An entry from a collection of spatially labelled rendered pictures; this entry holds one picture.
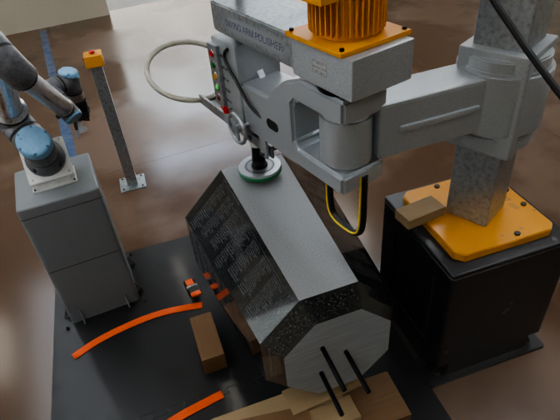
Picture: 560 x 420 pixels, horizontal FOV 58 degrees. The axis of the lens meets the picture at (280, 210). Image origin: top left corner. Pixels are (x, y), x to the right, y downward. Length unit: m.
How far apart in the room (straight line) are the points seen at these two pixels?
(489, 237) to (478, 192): 0.20
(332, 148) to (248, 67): 0.60
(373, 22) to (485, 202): 1.04
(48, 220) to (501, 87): 2.13
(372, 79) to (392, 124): 0.28
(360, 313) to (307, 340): 0.23
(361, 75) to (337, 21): 0.17
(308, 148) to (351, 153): 0.24
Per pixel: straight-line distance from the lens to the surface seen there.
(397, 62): 1.64
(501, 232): 2.38
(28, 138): 2.59
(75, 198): 2.73
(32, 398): 3.06
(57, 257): 2.93
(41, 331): 3.34
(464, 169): 2.27
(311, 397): 2.40
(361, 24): 1.58
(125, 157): 4.09
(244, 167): 2.55
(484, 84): 1.98
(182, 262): 3.37
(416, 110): 1.84
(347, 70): 1.52
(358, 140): 1.76
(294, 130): 1.95
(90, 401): 2.89
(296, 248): 2.13
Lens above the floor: 2.27
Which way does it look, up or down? 38 degrees down
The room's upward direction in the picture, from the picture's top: 6 degrees counter-clockwise
